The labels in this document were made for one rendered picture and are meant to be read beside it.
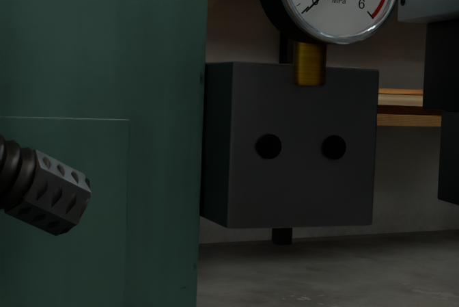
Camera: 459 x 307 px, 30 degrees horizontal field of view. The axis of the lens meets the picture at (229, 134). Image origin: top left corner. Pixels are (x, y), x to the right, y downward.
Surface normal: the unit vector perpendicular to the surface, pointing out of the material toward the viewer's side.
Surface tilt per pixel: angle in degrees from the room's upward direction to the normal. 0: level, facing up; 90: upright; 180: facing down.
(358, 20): 90
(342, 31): 90
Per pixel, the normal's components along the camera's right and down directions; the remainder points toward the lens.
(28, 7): 0.36, 0.06
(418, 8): -0.98, -0.03
